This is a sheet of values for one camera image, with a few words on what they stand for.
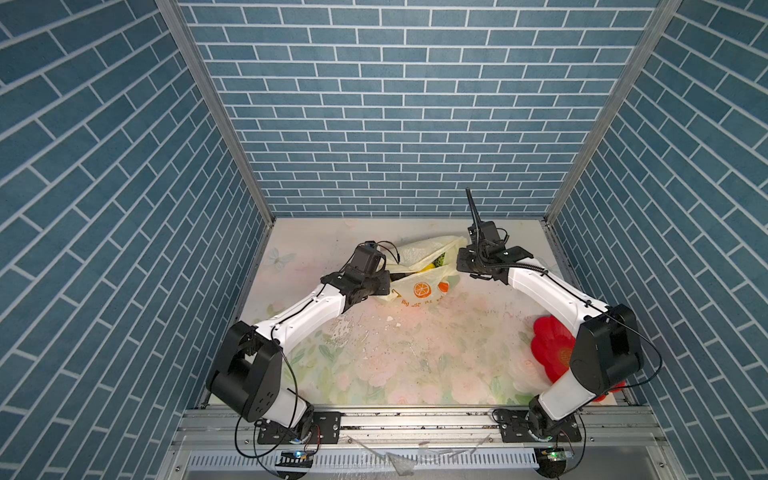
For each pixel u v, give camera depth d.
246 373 0.43
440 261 0.96
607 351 0.45
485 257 0.67
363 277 0.66
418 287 0.85
